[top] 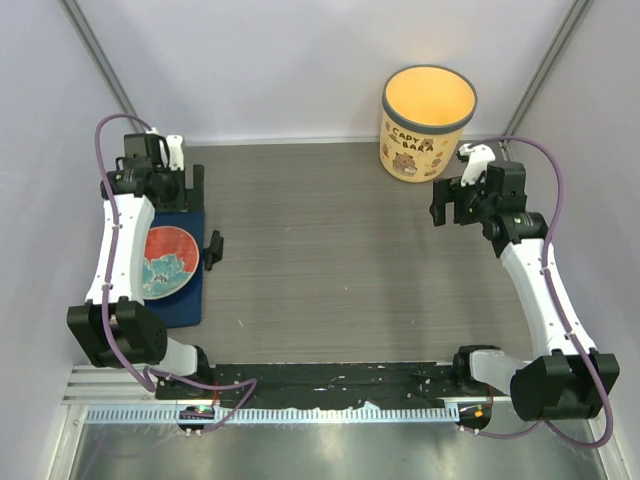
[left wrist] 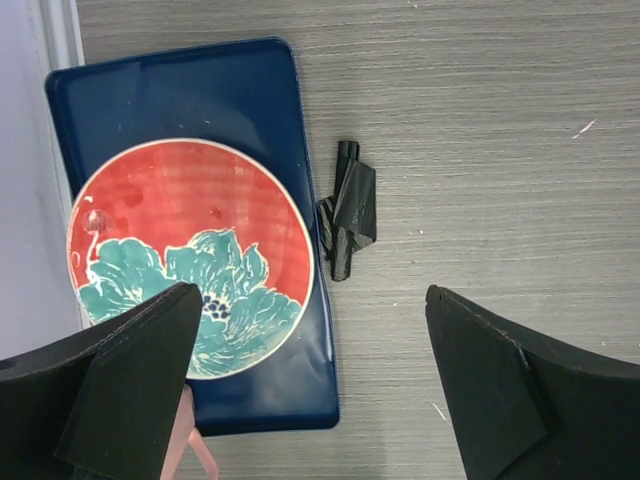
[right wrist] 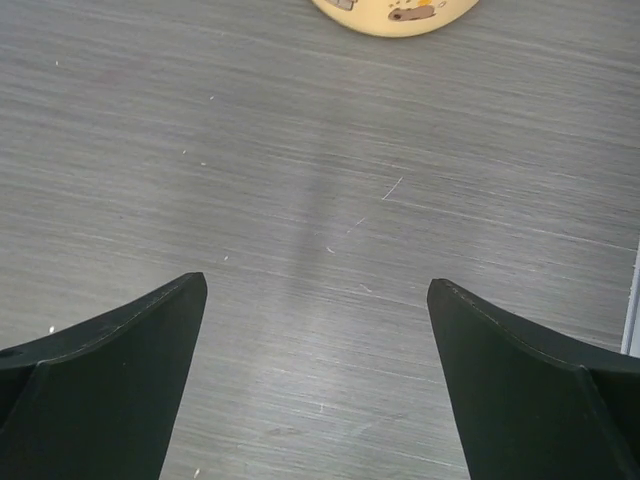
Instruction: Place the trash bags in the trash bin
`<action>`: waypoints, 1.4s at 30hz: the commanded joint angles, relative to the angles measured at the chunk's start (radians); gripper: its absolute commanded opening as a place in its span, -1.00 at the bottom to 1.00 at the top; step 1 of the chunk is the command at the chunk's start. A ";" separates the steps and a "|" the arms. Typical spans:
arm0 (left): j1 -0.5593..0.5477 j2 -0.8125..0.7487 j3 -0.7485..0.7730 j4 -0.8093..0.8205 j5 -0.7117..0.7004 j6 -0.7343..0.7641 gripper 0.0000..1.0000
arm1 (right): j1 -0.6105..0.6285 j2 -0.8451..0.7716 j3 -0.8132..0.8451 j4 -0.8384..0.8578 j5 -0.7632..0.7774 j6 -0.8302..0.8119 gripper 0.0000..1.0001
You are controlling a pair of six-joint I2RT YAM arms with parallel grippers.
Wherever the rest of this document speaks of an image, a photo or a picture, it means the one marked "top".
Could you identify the left aluminium corner post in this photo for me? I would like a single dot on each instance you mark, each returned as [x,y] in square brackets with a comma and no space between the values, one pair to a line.
[92,45]

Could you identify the red and teal plate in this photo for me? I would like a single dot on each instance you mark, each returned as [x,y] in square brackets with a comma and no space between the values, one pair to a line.
[171,259]

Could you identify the blue tray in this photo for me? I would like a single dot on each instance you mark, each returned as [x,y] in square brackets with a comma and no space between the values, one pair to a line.
[184,308]

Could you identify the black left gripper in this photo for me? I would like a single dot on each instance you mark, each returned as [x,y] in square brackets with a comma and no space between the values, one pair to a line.
[188,200]

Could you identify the perforated cable duct strip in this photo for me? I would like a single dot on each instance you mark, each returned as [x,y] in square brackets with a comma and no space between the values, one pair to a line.
[195,414]

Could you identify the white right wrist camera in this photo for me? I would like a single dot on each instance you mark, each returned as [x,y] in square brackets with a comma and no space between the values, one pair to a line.
[476,159]

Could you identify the right aluminium corner post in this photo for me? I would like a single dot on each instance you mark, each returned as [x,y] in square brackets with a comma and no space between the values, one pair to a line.
[577,12]

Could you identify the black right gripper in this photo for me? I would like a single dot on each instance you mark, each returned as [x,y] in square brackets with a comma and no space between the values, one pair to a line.
[445,190]

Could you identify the aluminium corner post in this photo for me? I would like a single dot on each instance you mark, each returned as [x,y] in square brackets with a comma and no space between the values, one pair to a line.
[92,45]
[577,12]

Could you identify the aluminium frame rail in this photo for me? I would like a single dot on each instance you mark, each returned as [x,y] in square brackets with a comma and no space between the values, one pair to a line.
[88,385]

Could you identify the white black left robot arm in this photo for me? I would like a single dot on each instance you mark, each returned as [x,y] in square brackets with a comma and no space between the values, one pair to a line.
[113,326]

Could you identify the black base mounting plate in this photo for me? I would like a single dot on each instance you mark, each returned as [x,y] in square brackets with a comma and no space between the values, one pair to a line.
[339,386]

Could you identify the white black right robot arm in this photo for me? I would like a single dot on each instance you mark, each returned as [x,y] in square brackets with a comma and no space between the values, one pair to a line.
[559,382]

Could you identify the yellow capybara trash bin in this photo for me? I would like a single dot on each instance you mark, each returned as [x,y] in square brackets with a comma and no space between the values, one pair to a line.
[425,109]

